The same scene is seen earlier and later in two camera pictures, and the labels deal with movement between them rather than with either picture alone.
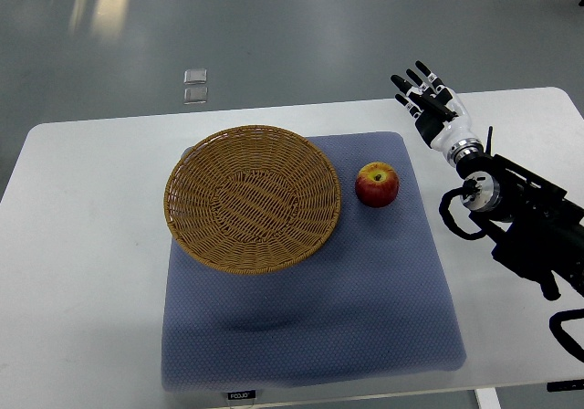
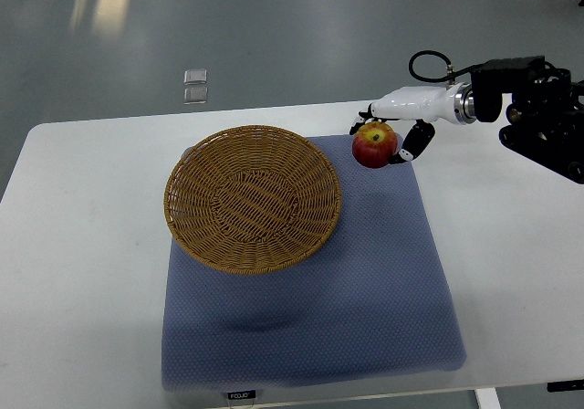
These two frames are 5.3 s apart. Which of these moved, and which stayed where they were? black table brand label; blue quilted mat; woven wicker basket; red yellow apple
Moved: red yellow apple
Stayed: black table brand label; woven wicker basket; blue quilted mat
